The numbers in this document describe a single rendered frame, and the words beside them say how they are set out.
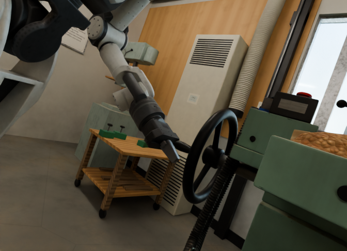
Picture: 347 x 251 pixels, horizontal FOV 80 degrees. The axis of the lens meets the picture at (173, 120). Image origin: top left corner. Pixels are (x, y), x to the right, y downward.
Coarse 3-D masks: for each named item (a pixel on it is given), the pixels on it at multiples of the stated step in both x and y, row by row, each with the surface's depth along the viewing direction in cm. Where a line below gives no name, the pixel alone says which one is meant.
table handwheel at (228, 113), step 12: (216, 120) 52; (228, 120) 62; (204, 132) 50; (216, 132) 57; (192, 144) 50; (204, 144) 50; (216, 144) 58; (228, 144) 70; (192, 156) 49; (204, 156) 59; (216, 156) 58; (192, 168) 49; (204, 168) 58; (216, 168) 60; (240, 168) 55; (252, 168) 54; (192, 180) 50; (252, 180) 54; (192, 192) 53; (204, 192) 64
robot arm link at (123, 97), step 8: (128, 80) 61; (128, 88) 61; (136, 88) 59; (144, 88) 64; (120, 96) 63; (128, 96) 62; (136, 96) 58; (144, 96) 60; (120, 104) 63; (128, 104) 64; (136, 104) 60
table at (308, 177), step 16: (272, 144) 22; (288, 144) 22; (240, 160) 44; (256, 160) 42; (272, 160) 22; (288, 160) 21; (304, 160) 21; (320, 160) 20; (336, 160) 19; (256, 176) 23; (272, 176) 22; (288, 176) 21; (304, 176) 20; (320, 176) 20; (336, 176) 19; (272, 192) 22; (288, 192) 21; (304, 192) 20; (320, 192) 20; (336, 192) 19; (304, 208) 20; (320, 208) 19; (336, 208) 19; (336, 224) 19
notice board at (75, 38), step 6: (48, 6) 241; (72, 30) 266; (78, 30) 271; (84, 30) 276; (66, 36) 262; (72, 36) 267; (78, 36) 273; (84, 36) 278; (66, 42) 264; (72, 42) 269; (78, 42) 275; (84, 42) 280; (72, 48) 271; (78, 48) 277; (84, 48) 282
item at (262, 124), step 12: (252, 108) 47; (252, 120) 46; (264, 120) 45; (276, 120) 44; (288, 120) 42; (252, 132) 46; (264, 132) 44; (276, 132) 43; (288, 132) 42; (240, 144) 47; (252, 144) 45; (264, 144) 44
